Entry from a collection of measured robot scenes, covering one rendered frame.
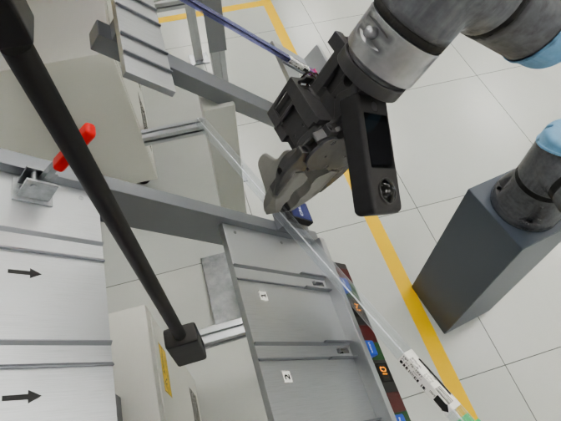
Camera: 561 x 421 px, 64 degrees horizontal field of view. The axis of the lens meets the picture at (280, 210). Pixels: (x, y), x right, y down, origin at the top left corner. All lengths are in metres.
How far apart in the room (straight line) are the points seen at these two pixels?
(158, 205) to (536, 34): 0.44
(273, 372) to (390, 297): 1.02
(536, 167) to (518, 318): 0.75
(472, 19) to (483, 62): 2.04
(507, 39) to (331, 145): 0.18
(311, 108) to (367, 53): 0.08
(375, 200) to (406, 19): 0.15
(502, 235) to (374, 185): 0.72
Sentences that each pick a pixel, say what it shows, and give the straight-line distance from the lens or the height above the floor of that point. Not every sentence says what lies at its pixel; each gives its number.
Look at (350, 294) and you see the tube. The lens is 0.47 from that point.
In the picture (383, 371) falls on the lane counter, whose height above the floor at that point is 0.66.
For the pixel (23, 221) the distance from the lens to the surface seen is 0.50.
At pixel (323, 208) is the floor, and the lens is 1.69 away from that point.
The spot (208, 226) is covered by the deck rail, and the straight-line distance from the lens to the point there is 0.65.
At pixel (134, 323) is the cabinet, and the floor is 0.62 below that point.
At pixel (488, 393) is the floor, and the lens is 1.54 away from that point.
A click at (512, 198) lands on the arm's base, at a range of 1.08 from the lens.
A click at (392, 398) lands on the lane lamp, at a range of 0.76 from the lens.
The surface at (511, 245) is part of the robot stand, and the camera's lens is 1.11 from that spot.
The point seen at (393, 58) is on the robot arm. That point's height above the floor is 1.15.
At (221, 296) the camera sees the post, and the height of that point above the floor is 0.01.
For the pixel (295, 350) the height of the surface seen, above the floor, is 0.80.
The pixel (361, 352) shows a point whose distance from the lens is 0.70.
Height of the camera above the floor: 1.39
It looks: 56 degrees down
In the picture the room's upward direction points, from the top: straight up
